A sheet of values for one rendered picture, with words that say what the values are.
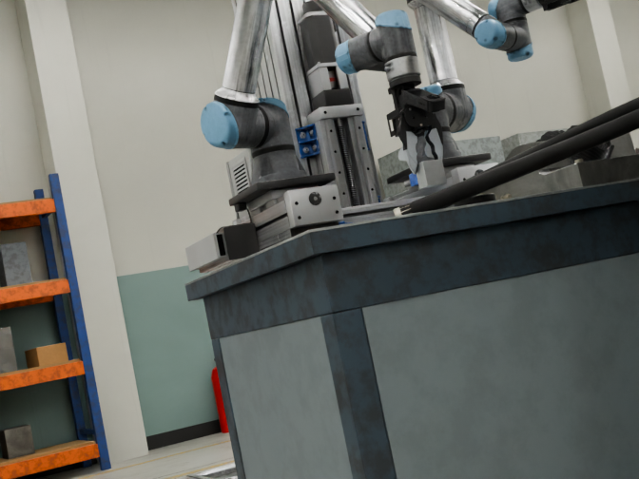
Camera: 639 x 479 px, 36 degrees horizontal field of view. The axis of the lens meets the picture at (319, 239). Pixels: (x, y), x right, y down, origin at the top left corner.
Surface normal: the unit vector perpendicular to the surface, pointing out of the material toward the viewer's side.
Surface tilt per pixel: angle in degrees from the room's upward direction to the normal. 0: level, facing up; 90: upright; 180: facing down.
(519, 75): 90
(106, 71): 90
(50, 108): 90
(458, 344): 90
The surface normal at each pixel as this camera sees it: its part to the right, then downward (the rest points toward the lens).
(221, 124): -0.66, 0.18
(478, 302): 0.39, -0.16
